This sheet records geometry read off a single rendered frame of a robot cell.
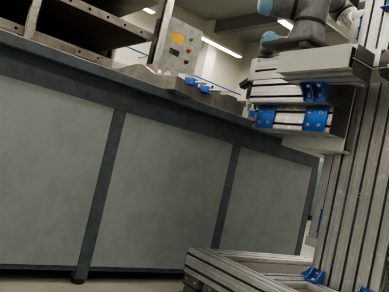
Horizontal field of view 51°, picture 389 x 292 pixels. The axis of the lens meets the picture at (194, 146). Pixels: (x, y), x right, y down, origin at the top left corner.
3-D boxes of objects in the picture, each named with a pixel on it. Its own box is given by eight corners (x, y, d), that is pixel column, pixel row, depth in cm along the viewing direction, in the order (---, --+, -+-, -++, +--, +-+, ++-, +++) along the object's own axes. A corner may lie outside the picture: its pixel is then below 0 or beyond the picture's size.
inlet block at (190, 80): (208, 91, 163) (211, 78, 163) (202, 88, 159) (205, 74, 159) (182, 89, 170) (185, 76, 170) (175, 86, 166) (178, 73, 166)
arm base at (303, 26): (333, 53, 149) (338, 27, 150) (308, 38, 141) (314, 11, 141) (300, 57, 162) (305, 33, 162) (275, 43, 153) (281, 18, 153)
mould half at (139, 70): (209, 106, 180) (214, 81, 180) (173, 89, 159) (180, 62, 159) (128, 97, 209) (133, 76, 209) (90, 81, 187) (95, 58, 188)
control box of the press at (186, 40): (159, 239, 277) (206, 31, 285) (120, 236, 258) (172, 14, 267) (142, 230, 294) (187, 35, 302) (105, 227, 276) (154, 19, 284)
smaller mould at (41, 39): (73, 66, 158) (77, 48, 159) (33, 53, 149) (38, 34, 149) (55, 69, 174) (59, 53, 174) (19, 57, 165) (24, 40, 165)
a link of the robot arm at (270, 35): (287, 32, 178) (285, 41, 189) (262, 28, 179) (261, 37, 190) (284, 50, 177) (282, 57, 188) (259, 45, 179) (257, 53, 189)
